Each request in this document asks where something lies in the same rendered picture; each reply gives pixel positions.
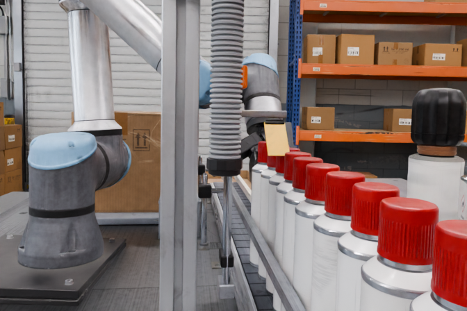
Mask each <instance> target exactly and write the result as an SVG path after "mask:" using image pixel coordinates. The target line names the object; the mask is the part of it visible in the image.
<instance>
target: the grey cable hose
mask: <svg viewBox="0 0 467 311"><path fill-rule="evenodd" d="M211 1H212V2H211V5H212V8H211V11H212V13H211V16H212V18H211V21H212V23H211V26H212V28H211V32H212V33H211V37H212V38H211V42H212V43H211V47H212V49H211V52H212V54H211V57H212V59H211V62H212V63H213V64H211V67H212V69H211V73H212V74H211V75H210V77H211V78H212V79H211V80H210V82H211V83H212V84H211V85H210V87H212V90H210V92H211V93H212V94H210V97H211V98H212V99H211V100H210V103H212V104H211V105H210V108H211V110H209V112H211V115H209V117H210V118H211V119H210V120H209V122H210V123H211V124H210V125H209V127H210V128H211V130H209V132H210V133H211V134H210V135H209V137H210V138H211V139H210V140H209V142H210V143H211V144H210V145H209V147H210V148H211V149H209V153H211V154H209V155H208V158H207V159H206V168H207V169H208V173H209V174H210V175H212V176H221V177H230V176H238V175H240V170H241V169H242V168H243V159H242V158H241V155H240V154H239V153H241V150H240V149H239V148H241V145H239V144H240V143H241V140H239V139H240V138H241V135H239V133H241V130H240V128H241V125H240V124H241V123H242V121H241V120H240V118H242V116H241V115H240V113H242V110H240V108H242V106H241V105H240V103H242V101H241V100H240V99H241V98H242V97H243V96H242V95H240V94H241V93H243V91H242V90H240V89H241V88H243V86H242V85H241V83H242V82H243V80H241V78H242V77H243V75H241V73H242V72H243V71H242V69H241V68H243V65H242V64H241V63H243V60H242V59H241V58H243V54H241V53H243V49H242V48H243V44H241V43H243V39H242V38H243V37H244V35H243V32H244V29H243V27H244V23H243V22H244V19H243V17H244V13H243V12H244V8H243V7H244V5H245V4H244V1H245V0H211Z"/></svg>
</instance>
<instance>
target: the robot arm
mask: <svg viewBox="0 0 467 311"><path fill-rule="evenodd" d="M58 3H59V6H60V7H61V8H62V9H63V10H64V11H65V12H66V13H67V25H68V35H69V56H70V67H71V77H72V98H73V109H74V123H73V125H72V126H71V127H70V128H69V129H68V130H67V132H63V133H50V134H46V135H41V136H38V137H36V138H35V139H33V140H32V142H31V144H30V151H29V155H28V163H29V196H28V221H27V224H26V227H25V229H24V233H23V235H22V238H21V241H20V243H19V246H18V253H17V260H18V263H20V264H21V265H23V266H25V267H29V268H34V269H62V268H68V267H75V266H79V265H82V264H86V263H89V262H92V261H94V260H96V259H97V258H99V257H101V256H102V255H103V253H104V240H103V237H102V235H101V231H100V229H99V225H98V223H97V218H96V216H95V191H97V190H100V189H103V188H107V187H110V186H113V185H114V184H116V183H117V182H119V181H120V180H122V179H123V178H124V177H125V176H126V174H127V172H128V171H129V168H130V166H131V152H130V149H129V147H128V146H127V144H126V143H125V142H124V141H123V136H122V127H121V126H120V125H119V124H118V123H117V122H116V121H115V115H114V104H113V83H112V72H111V61H110V40H109V29H108V27H109V28H110V29H111V30H113V31H114V32H115V33H116V34H117V35H118V36H119V37H120V38H122V39H123V40H124V41H125V42H126V43H127V44H128V45H129V46H130V47H131V48H132V49H133V50H134V51H135V52H136V53H137V54H139V55H140V56H141V57H142V58H143V59H144V60H145V61H146V62H148V63H149V64H150V65H151V66H152V67H153V68H154V69H155V70H156V71H157V72H158V73H159V74H160V75H161V53H162V20H161V19H160V18H159V17H158V16H156V15H155V14H154V13H153V12H152V11H151V10H150V9H148V7H146V5H145V4H144V3H143V2H141V1H140V0H58ZM242 65H246V66H247V88H245V89H242V91H243V93H241V94H240V95H242V96H243V97H242V98H241V99H240V100H241V101H242V103H244V109H245V110H278V111H282V110H281V99H280V92H279V75H278V72H277V64H276V62H275V60H274V58H273V57H272V56H269V55H268V54H265V53H253V54H252V55H251V56H247V57H246V58H245V59H244V60H243V63H242ZM211 69H212V67H211V64H210V63H209V62H207V61H206V60H205V59H204V58H203V57H201V56H200V55H199V109H208V108H210V105H211V104H212V103H210V100H211V99H212V98H211V97H210V94H212V93H211V92H210V90H212V87H210V85H211V84H212V83H211V82H210V80H211V79H212V78H211V77H210V75H211V74H212V73H211ZM265 120H283V118H275V117H245V124H246V128H247V134H248V135H249V136H247V137H245V138H244V139H242V140H241V143H240V144H239V145H241V148H239V149H240V150H241V153H239V154H240V155H241V158H242V159H243V160H244V159H245V158H247V157H249V159H250V160H249V180H250V182H251V188H252V168H253V167H254V166H255V165H256V164H258V163H259V162H258V161H257V160H258V143H259V142H260V141H266V139H265V129H264V121H265Z"/></svg>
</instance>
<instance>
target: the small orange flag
mask: <svg viewBox="0 0 467 311"><path fill-rule="evenodd" d="M264 129H265V139H266V145H267V151H268V156H285V153H286V152H290V151H289V146H288V138H287V134H286V126H285V123H284V120H265V121H264Z"/></svg>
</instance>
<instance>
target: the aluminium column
mask: <svg viewBox="0 0 467 311"><path fill-rule="evenodd" d="M200 6H201V0H162V53H161V221H160V305H159V311H196V283H197V191H198V144H199V52H200Z"/></svg>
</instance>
